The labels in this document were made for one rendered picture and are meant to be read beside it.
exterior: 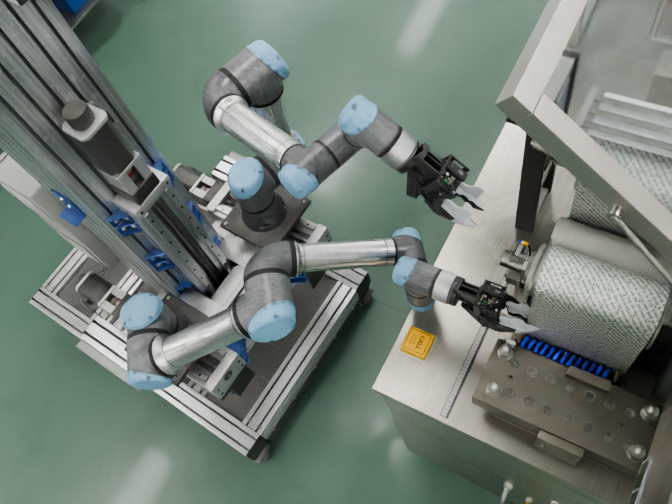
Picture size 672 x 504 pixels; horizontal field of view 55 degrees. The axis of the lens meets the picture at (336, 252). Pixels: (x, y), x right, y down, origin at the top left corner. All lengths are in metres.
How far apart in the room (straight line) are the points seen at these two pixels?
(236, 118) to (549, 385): 0.94
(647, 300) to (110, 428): 2.26
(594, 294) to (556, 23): 0.73
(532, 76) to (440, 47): 2.88
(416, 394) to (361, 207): 1.47
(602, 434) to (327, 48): 2.68
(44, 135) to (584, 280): 1.20
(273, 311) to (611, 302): 0.73
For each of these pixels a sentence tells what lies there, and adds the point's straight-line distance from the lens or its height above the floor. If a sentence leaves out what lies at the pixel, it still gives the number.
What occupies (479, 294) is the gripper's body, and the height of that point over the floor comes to 1.16.
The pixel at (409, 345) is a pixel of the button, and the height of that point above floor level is 0.92.
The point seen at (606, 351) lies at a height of 1.11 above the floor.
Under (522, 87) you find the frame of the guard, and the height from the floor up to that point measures 2.02.
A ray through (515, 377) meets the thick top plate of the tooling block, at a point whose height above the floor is 1.03.
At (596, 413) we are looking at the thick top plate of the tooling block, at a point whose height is 1.03.
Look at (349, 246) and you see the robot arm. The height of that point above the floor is 1.11.
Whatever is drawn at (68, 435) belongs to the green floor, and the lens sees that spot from 3.08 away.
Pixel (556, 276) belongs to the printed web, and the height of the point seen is 1.31.
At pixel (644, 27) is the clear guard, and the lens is 0.89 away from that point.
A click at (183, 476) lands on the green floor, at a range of 2.80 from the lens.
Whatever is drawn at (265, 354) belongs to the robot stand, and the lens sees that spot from 2.57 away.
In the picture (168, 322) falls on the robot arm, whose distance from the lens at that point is 1.87.
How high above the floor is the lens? 2.54
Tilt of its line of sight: 61 degrees down
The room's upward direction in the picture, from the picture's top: 22 degrees counter-clockwise
